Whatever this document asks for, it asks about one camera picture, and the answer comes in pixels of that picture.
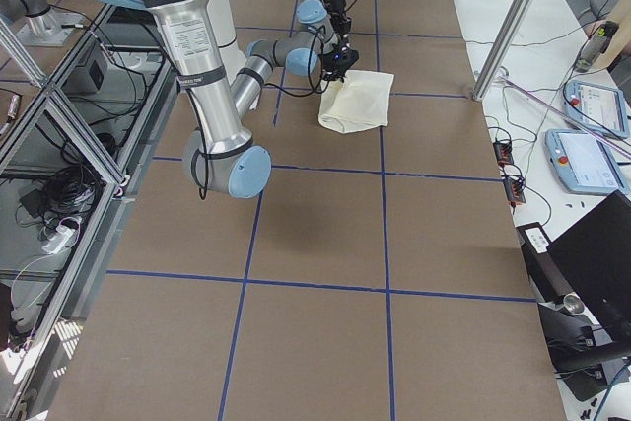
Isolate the white reacher grabber stick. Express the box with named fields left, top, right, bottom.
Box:
left=495, top=68, right=630, bottom=160

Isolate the near blue teach pendant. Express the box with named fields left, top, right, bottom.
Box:
left=545, top=129, right=630, bottom=195

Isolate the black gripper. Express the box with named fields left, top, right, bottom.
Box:
left=320, top=45, right=359, bottom=83
left=324, top=0, right=351, bottom=46

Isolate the black laptop monitor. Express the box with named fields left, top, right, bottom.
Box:
left=548, top=191, right=630, bottom=341

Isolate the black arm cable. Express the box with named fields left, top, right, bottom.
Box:
left=194, top=26, right=336, bottom=201

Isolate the blue teach pendant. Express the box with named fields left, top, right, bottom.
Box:
left=545, top=129, right=630, bottom=195
left=563, top=80, right=630, bottom=140

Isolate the cream long-sleeve cat shirt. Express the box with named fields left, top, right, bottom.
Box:
left=318, top=70, right=394, bottom=134

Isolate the far blue teach pendant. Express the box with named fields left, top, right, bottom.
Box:
left=563, top=80, right=630, bottom=140

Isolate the aluminium frame post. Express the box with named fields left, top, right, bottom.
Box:
left=472, top=0, right=533, bottom=102

